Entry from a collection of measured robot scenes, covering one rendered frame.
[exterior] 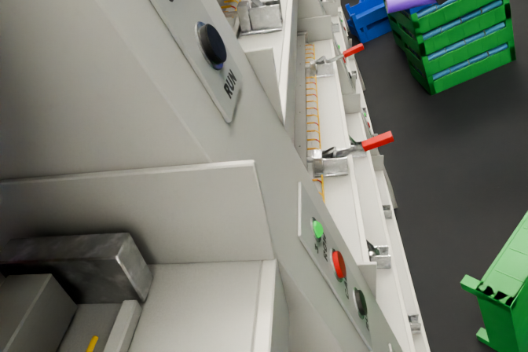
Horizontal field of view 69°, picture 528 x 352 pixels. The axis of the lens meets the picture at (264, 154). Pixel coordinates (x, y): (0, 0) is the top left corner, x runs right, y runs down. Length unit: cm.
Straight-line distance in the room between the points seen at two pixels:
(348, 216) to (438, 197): 75
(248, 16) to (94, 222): 27
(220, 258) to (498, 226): 96
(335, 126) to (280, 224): 40
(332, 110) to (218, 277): 47
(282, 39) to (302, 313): 24
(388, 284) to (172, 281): 47
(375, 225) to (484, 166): 61
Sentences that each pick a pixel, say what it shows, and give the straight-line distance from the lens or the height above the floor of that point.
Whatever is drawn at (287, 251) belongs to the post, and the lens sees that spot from 18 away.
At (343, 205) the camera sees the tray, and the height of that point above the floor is 54.
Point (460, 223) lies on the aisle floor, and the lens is 110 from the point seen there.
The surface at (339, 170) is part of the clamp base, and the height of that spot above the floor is 55.
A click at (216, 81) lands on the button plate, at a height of 80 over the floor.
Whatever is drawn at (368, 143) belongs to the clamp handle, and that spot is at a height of 57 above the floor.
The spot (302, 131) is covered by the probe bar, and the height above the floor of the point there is 58.
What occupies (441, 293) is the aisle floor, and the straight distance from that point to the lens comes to 99.
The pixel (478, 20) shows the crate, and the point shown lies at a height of 20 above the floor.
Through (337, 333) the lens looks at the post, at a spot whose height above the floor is 66.
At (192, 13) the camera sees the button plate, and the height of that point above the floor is 82.
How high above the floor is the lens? 85
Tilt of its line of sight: 31 degrees down
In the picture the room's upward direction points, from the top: 31 degrees counter-clockwise
